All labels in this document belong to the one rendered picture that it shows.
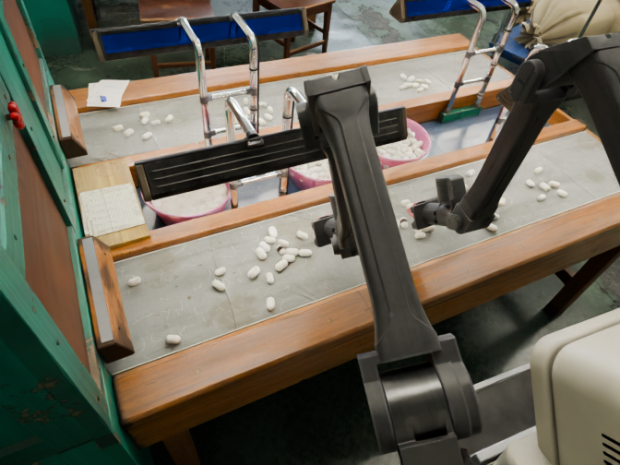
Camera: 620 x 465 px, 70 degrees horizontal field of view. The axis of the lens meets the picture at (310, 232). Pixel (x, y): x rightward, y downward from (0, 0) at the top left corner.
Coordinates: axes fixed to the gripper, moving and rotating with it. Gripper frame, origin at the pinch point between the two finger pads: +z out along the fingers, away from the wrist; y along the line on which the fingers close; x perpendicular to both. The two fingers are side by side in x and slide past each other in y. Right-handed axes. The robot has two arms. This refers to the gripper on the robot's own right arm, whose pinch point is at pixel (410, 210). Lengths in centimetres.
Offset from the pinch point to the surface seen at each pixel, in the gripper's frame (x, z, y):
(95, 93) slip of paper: -57, 73, 70
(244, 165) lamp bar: -23, -13, 46
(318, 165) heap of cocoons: -16.3, 32.6, 10.2
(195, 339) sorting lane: 13, -4, 65
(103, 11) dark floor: -161, 312, 46
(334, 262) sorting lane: 7.8, 2.2, 25.0
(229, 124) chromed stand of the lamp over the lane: -33, 3, 44
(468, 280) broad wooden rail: 19.0, -14.7, -4.0
